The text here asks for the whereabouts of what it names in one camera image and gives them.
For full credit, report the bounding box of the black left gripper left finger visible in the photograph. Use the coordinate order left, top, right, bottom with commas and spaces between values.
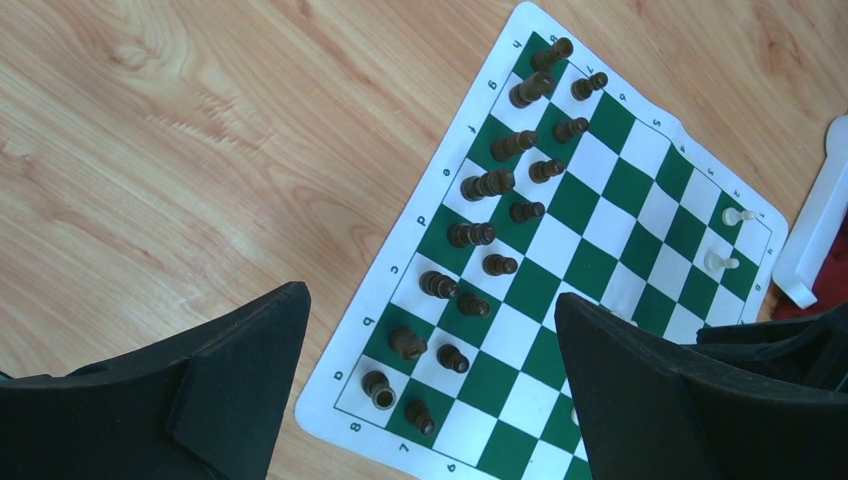
1, 281, 311, 479

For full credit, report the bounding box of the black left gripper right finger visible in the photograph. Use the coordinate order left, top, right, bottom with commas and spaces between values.
555, 293, 847, 479

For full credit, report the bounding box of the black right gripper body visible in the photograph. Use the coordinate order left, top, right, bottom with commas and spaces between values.
689, 303, 847, 393

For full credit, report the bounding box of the white chess pawn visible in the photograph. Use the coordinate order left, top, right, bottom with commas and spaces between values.
721, 207, 757, 227
703, 250, 740, 272

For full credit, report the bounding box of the green white chess board mat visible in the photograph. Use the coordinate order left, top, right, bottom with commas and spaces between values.
295, 2, 788, 479

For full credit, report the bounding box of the dark rook chess piece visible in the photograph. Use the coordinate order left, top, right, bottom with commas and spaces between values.
361, 370, 396, 410

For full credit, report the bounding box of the dark pawn chess piece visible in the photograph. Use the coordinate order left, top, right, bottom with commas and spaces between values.
404, 400, 437, 437
437, 344, 470, 374

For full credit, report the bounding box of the dark knight chess piece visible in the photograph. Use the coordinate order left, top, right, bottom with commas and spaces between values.
388, 327, 428, 361

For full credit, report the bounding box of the dark queen chess piece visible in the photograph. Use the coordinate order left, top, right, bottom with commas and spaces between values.
447, 222, 496, 248

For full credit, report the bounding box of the dark bishop chess piece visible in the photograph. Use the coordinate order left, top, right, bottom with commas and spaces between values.
419, 270, 460, 299

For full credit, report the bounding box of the dark king chess piece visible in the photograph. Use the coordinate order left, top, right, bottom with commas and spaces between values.
460, 169, 515, 201

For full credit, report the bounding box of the red hanging garment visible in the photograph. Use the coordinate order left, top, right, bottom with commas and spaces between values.
772, 219, 847, 320

